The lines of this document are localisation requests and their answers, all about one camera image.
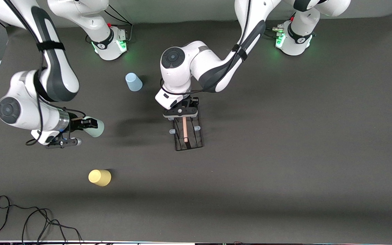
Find pale green plastic cup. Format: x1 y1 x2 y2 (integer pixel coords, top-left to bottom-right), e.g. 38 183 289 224
82 117 105 138

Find black wire cup holder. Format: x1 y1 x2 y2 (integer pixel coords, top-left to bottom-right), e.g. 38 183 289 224
168 115 204 151

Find yellow plastic cup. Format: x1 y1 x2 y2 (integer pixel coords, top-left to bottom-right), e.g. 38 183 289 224
88 169 112 187

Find light blue plastic cup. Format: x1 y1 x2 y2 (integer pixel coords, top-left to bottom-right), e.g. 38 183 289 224
125 72 143 92

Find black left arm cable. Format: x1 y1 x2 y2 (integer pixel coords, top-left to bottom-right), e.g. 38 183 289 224
160 0 253 96

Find black right arm base cables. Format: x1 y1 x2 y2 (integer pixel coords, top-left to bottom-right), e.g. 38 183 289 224
103 4 134 43

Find loose black table cable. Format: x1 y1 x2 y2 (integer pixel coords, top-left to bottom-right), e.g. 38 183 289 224
0 195 83 245

